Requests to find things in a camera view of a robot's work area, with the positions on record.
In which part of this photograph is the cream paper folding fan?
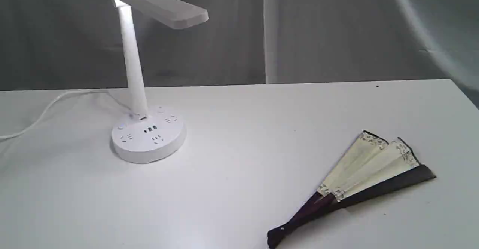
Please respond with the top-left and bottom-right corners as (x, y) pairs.
(266, 131), (436, 249)

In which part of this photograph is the grey backdrop curtain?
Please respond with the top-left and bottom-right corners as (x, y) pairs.
(0, 0), (478, 105)

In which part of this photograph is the white desk lamp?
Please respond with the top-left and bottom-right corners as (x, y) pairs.
(111, 0), (209, 164)

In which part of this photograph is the white power cable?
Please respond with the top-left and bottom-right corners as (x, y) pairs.
(0, 89), (132, 141)

